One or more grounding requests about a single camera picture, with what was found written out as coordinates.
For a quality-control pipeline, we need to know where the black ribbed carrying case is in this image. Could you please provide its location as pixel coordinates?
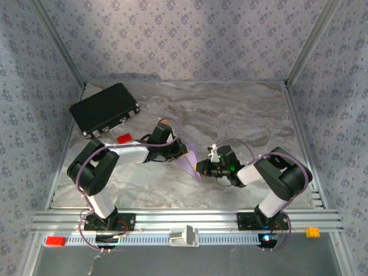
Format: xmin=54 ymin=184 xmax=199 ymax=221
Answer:
xmin=68 ymin=82 xmax=141 ymax=141

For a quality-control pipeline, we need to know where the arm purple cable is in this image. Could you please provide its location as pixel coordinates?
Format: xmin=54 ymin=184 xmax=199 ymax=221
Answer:
xmin=214 ymin=138 xmax=314 ymax=252
xmin=76 ymin=117 xmax=182 ymax=254

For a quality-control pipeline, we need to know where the aluminium frame leg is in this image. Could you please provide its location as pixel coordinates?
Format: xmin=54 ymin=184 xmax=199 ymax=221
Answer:
xmin=329 ymin=231 xmax=351 ymax=276
xmin=21 ymin=232 xmax=43 ymax=276

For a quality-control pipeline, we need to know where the purple square paper sheet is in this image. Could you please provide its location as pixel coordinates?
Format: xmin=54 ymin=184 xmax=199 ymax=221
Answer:
xmin=177 ymin=143 xmax=204 ymax=181

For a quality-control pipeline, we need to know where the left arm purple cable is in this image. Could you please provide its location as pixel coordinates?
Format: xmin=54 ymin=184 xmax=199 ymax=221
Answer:
xmin=76 ymin=117 xmax=182 ymax=254

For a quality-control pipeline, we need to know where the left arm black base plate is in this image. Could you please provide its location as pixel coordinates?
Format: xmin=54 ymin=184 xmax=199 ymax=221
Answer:
xmin=83 ymin=212 xmax=136 ymax=232

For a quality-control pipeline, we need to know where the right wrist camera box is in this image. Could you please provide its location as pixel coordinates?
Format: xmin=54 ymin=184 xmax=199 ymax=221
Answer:
xmin=217 ymin=145 xmax=239 ymax=167

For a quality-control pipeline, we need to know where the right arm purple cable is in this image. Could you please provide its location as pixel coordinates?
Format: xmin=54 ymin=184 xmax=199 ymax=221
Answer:
xmin=214 ymin=138 xmax=314 ymax=252

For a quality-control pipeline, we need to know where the white slotted cable duct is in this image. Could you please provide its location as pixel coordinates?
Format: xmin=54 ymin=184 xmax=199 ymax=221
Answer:
xmin=42 ymin=234 xmax=262 ymax=247

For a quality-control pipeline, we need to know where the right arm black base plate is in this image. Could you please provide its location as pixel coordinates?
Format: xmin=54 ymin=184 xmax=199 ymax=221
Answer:
xmin=236 ymin=212 xmax=290 ymax=232

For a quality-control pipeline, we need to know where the wide aluminium base rail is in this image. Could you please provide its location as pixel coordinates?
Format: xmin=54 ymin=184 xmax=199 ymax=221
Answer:
xmin=30 ymin=210 xmax=345 ymax=234

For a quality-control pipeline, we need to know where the aluminium side rail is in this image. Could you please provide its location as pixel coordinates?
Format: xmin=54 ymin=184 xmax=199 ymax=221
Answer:
xmin=283 ymin=83 xmax=328 ymax=209
xmin=44 ymin=85 xmax=87 ymax=210

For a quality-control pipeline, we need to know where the aluminium frame post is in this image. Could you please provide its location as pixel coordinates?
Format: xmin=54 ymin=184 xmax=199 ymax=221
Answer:
xmin=284 ymin=0 xmax=344 ymax=87

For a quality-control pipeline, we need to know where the white plastic bracket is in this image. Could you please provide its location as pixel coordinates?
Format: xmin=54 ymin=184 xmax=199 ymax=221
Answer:
xmin=168 ymin=225 xmax=200 ymax=248

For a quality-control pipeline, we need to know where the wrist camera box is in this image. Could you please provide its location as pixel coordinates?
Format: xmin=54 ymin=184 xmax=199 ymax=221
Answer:
xmin=217 ymin=145 xmax=239 ymax=167
xmin=149 ymin=123 xmax=174 ymax=144

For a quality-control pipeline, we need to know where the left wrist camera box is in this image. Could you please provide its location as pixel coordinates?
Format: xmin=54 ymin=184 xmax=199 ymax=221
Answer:
xmin=149 ymin=123 xmax=174 ymax=144

